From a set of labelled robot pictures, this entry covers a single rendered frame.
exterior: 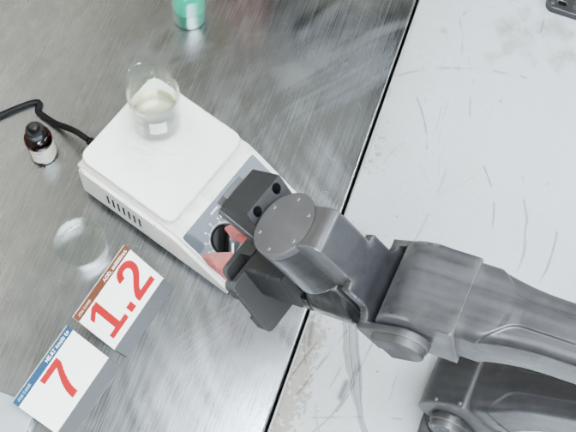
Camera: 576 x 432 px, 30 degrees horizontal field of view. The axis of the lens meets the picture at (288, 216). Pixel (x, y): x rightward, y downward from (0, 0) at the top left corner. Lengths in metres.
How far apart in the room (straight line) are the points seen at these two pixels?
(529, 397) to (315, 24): 0.54
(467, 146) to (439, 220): 0.10
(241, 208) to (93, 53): 0.46
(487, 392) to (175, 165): 0.38
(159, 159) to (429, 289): 0.39
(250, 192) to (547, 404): 0.30
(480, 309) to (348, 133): 0.46
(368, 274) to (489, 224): 0.38
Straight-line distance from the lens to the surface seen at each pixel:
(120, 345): 1.12
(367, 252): 0.82
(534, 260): 1.19
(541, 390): 0.93
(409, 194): 1.18
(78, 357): 1.10
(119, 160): 1.09
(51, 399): 1.10
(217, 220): 1.10
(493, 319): 0.79
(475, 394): 0.96
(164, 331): 1.12
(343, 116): 1.21
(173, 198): 1.07
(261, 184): 0.85
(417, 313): 0.80
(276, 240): 0.81
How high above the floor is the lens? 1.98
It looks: 69 degrees down
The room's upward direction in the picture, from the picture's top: 8 degrees clockwise
